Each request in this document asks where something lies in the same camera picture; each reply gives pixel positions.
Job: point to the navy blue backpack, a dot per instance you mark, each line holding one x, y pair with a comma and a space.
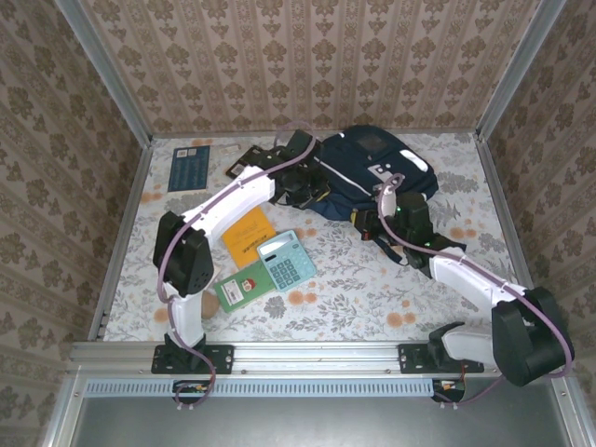
363, 163

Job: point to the black yellow book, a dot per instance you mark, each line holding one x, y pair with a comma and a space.
242, 163

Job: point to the orange notebook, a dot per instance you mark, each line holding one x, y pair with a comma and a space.
247, 235

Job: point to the teal calculator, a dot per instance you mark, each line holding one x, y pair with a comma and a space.
286, 261

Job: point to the blue book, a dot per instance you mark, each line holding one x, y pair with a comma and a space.
188, 168

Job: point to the green notebook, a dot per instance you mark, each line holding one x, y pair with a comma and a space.
242, 288

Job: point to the brown fabric pencil case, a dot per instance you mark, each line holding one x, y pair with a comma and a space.
210, 306

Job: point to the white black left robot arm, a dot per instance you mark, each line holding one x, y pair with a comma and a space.
233, 195

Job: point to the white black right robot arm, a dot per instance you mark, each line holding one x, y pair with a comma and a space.
470, 274

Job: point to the floral tablecloth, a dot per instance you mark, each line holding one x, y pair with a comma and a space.
349, 302

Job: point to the grey metal shelf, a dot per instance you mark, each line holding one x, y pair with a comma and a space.
326, 423

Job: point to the aluminium table side rail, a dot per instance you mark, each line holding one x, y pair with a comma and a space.
487, 158
137, 186

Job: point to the aluminium table back rail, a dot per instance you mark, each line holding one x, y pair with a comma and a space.
186, 134

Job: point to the aluminium mounting rail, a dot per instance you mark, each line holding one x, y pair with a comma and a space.
316, 356

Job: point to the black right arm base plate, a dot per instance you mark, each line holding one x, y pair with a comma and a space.
410, 361

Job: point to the aluminium frame post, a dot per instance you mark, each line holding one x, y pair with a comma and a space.
104, 70
517, 70

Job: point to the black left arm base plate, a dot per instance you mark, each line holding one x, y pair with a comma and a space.
223, 358

